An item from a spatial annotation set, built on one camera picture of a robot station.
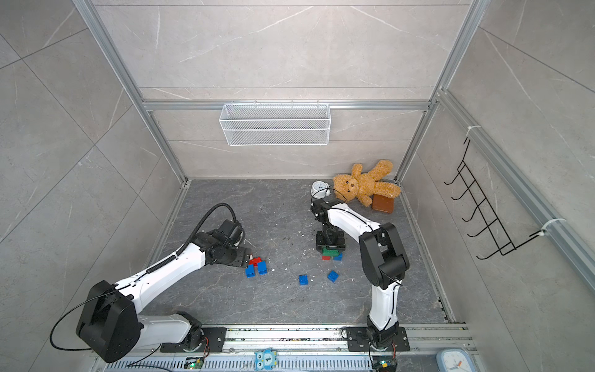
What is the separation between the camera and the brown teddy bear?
1085mm

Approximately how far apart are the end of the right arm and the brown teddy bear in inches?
12.0

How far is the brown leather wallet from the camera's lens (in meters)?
1.09

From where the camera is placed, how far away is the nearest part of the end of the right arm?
702mm

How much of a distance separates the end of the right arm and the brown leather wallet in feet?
1.13
